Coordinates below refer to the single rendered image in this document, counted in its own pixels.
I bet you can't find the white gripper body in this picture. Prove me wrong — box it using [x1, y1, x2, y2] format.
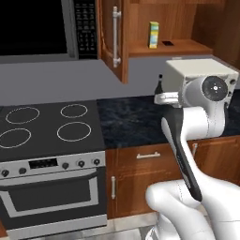
[162, 58, 240, 94]

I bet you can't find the small flat black object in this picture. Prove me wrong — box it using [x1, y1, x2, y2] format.
[161, 39, 174, 48]

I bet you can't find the yellow and green carton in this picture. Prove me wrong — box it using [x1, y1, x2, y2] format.
[148, 21, 160, 50]

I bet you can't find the wooden base cupboard door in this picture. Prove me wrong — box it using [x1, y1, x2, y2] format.
[187, 135, 240, 186]
[107, 170, 188, 219]

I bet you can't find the wooden drawer front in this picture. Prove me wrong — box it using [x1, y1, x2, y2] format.
[107, 145, 178, 173]

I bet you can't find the black and silver stove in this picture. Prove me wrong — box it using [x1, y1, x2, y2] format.
[0, 99, 109, 240]

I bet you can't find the black microwave oven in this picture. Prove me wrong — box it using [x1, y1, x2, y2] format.
[0, 0, 99, 65]

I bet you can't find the black oven door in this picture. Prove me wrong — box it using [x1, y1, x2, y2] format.
[0, 168, 108, 232]

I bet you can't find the open wooden wall cabinet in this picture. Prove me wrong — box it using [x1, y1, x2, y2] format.
[126, 0, 240, 71]

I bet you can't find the silver cupboard door handle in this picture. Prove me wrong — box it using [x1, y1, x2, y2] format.
[111, 175, 117, 201]
[191, 142, 199, 158]

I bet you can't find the long silver cabinet door handle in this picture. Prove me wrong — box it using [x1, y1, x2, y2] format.
[112, 6, 123, 68]

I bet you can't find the wooden wall cabinet door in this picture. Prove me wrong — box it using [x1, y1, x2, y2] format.
[97, 0, 130, 84]

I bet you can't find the silver drawer handle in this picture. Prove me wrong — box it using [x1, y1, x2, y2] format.
[136, 151, 161, 160]

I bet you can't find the oven door handle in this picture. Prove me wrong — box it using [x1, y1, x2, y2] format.
[0, 171, 100, 192]

